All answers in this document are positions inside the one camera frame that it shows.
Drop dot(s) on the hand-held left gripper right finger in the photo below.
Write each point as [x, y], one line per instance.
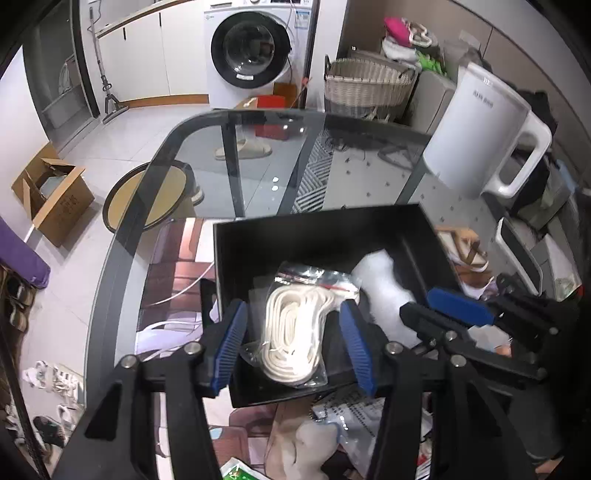
[355, 346]

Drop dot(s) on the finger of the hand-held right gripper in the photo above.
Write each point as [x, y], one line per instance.
[427, 325]
[457, 307]

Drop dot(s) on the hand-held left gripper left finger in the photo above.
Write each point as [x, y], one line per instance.
[228, 341]

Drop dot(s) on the black storage box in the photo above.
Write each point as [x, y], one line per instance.
[323, 240]

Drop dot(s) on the white printed plastic bag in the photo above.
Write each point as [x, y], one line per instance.
[360, 415]

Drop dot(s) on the brown wooden chair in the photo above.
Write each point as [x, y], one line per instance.
[184, 249]

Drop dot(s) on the white plush toy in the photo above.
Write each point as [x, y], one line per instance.
[309, 452]

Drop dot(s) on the green and white packet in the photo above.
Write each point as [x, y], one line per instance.
[240, 470]

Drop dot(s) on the grey patterned rug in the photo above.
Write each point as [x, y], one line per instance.
[314, 184]

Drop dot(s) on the round wooden stool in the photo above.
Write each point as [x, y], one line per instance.
[138, 198]

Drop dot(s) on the white sandals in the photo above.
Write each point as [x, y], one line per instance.
[55, 376]

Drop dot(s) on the white electric kettle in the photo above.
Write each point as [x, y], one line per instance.
[475, 124]

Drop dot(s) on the beige slipper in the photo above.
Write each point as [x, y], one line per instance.
[251, 150]

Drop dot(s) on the dark shoes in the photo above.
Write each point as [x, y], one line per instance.
[53, 427]

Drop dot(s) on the grey storage box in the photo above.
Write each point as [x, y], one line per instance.
[429, 101]

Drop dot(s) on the open brown cardboard box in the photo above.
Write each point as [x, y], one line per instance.
[64, 207]

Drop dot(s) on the wooden shoe rack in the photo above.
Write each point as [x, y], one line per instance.
[16, 300]

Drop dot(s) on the purple padded mat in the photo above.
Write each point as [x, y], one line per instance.
[23, 258]

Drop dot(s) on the wicker laundry basket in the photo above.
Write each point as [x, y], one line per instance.
[364, 92]

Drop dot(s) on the red cardboard box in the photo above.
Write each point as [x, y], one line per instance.
[272, 104]

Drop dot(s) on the green cloth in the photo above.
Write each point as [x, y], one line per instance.
[429, 62]

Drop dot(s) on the white washing machine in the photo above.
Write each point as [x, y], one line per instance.
[221, 92]

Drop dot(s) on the white cloth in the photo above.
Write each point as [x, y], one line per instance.
[397, 51]

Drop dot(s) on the grey floor mop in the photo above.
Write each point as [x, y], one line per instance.
[111, 104]

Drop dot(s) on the pink cloth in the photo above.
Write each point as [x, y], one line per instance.
[397, 30]

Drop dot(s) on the white base cabinet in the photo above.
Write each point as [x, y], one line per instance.
[147, 55]

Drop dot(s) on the dark glass door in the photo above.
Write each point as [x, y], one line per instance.
[51, 69]

